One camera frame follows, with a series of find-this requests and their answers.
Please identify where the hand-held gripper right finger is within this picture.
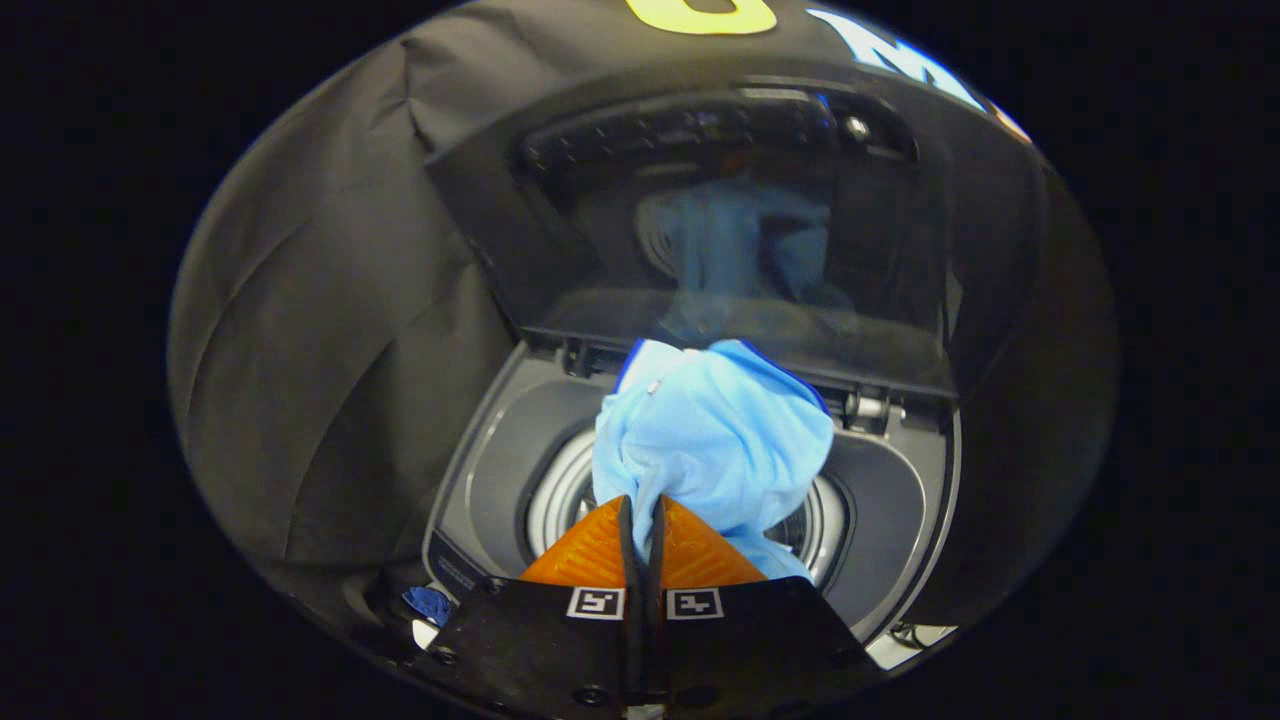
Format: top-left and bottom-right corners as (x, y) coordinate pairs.
(641, 495), (886, 716)

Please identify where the dark glass washing machine lid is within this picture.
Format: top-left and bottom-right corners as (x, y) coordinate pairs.
(425, 75), (1049, 401)

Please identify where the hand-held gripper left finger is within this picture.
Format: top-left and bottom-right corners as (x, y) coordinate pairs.
(430, 495), (642, 716)

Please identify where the black backdrop cloth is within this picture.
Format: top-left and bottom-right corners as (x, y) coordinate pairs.
(165, 0), (1121, 641)

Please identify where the light blue polo shirt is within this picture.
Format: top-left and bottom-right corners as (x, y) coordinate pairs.
(592, 338), (836, 583)

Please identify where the small blue object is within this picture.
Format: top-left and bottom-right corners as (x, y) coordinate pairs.
(402, 587), (454, 627)

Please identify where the grey washing machine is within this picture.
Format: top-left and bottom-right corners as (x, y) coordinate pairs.
(422, 335), (963, 646)

